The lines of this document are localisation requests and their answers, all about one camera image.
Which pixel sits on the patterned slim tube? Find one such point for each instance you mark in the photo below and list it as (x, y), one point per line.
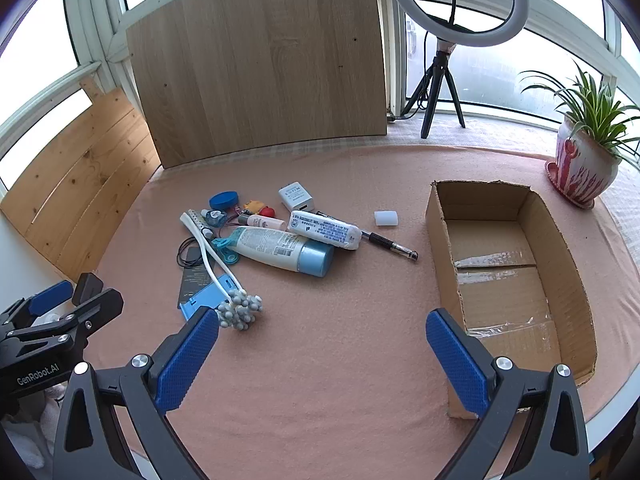
(202, 226)

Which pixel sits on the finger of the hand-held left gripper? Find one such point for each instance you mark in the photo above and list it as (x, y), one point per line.
(97, 305)
(50, 296)

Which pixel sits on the small translucent white cap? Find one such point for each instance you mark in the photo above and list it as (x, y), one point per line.
(386, 218)

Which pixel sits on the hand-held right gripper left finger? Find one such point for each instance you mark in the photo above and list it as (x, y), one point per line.
(187, 360)

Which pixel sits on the blue round lid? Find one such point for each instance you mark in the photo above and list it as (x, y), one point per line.
(223, 200)

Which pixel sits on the small clear blue bottle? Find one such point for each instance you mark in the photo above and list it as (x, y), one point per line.
(215, 217)

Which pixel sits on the white charger adapter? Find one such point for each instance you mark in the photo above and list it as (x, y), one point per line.
(295, 195)

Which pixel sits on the blue plastic phone stand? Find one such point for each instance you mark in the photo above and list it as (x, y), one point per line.
(192, 310)

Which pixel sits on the green spider plant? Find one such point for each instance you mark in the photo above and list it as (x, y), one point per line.
(587, 105)

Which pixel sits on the cardboard box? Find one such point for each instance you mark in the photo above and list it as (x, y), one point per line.
(500, 290)

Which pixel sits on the small orange toy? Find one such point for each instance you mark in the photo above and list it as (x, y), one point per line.
(253, 206)

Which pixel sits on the pink table cloth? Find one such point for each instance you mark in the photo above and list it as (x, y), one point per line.
(325, 335)

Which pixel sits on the large oak wooden board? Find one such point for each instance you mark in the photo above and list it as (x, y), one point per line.
(250, 60)

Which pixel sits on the teal plastic clip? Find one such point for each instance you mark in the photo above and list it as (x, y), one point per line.
(227, 255)

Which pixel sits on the black pen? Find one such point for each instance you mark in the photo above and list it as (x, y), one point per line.
(390, 245)

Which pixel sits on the black tripod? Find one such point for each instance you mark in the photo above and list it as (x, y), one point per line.
(440, 75)

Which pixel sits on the pine plank board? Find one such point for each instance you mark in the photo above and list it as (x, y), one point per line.
(75, 185)

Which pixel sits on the white lotion bottle blue cap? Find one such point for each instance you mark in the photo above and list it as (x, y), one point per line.
(270, 247)

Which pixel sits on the dark rectangular card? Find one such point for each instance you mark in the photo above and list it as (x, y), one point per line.
(192, 285)

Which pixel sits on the white printed tissue packet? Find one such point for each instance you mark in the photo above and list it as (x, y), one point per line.
(325, 230)

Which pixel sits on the red and white flowerpot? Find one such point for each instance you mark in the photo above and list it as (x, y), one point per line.
(580, 165)

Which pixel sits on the person's left hand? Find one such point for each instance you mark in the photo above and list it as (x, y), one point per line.
(22, 445)

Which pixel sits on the red flowerpot saucer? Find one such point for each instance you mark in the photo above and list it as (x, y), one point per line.
(555, 175)

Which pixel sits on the small pink bottle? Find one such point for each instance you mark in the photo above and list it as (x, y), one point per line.
(265, 222)

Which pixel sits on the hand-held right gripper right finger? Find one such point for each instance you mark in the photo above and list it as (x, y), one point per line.
(457, 365)

